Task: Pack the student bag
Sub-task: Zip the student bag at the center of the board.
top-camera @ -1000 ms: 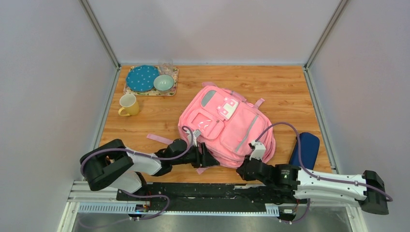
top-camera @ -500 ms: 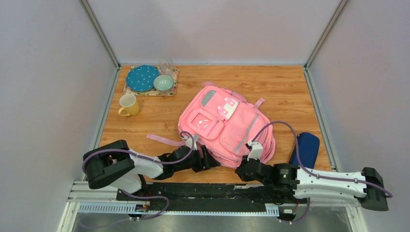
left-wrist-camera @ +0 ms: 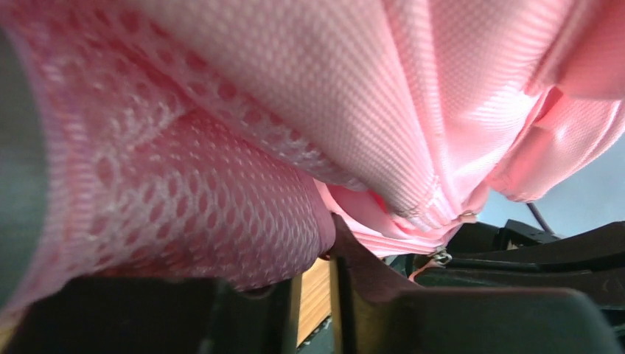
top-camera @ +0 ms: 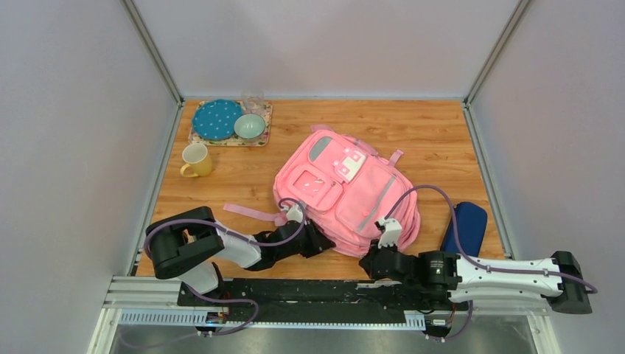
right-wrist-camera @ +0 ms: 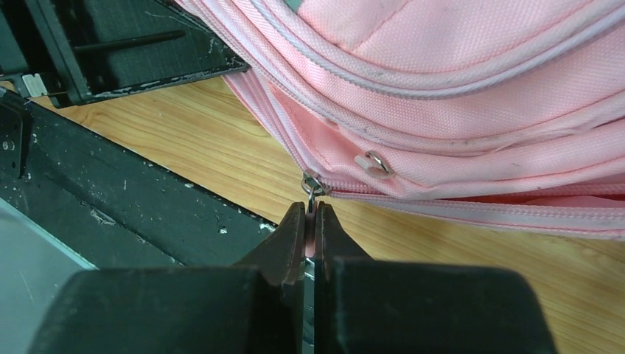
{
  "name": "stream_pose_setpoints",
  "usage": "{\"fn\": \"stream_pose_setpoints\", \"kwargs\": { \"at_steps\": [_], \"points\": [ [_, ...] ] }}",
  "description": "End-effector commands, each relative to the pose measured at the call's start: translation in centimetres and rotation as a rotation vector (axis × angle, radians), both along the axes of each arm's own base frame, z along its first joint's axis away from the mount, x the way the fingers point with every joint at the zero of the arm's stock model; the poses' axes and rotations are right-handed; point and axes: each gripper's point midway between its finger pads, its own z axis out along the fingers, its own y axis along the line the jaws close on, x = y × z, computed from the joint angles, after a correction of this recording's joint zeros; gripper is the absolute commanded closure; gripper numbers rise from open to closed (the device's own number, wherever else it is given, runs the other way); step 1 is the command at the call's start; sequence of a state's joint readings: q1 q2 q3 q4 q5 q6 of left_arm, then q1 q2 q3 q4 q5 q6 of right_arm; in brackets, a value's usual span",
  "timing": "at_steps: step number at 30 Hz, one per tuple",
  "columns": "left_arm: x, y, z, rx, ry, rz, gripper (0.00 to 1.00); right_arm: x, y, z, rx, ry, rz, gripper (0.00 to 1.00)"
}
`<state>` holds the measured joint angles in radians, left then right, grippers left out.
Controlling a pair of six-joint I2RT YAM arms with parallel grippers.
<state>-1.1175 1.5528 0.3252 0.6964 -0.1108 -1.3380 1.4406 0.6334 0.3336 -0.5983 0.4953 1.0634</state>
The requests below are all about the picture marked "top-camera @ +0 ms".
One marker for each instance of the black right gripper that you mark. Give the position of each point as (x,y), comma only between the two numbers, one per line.
(366,263)

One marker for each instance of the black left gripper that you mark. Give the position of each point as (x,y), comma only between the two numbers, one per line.
(318,240)

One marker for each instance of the pink backpack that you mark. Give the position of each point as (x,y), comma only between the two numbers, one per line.
(346,187)

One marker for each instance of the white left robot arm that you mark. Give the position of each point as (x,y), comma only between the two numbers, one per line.
(180,246)

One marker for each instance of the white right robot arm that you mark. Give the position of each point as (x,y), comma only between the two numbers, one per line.
(557,280)

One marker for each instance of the floral tray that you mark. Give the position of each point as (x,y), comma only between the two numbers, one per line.
(234,140)

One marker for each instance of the light green bowl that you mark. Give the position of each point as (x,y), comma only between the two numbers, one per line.
(249,126)

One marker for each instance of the yellow mug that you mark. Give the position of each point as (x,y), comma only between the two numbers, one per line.
(197,161)

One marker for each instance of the clear drinking glass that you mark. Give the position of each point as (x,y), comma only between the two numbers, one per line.
(253,101)

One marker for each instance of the blue dotted plate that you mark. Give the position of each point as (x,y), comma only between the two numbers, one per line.
(214,120)

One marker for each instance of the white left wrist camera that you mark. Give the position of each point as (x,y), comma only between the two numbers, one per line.
(294,212)

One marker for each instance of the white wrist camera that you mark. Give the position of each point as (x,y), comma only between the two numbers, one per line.
(391,231)
(294,212)

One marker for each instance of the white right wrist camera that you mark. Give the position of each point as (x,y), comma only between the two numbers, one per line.
(391,231)

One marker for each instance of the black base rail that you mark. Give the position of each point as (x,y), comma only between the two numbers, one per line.
(320,302)

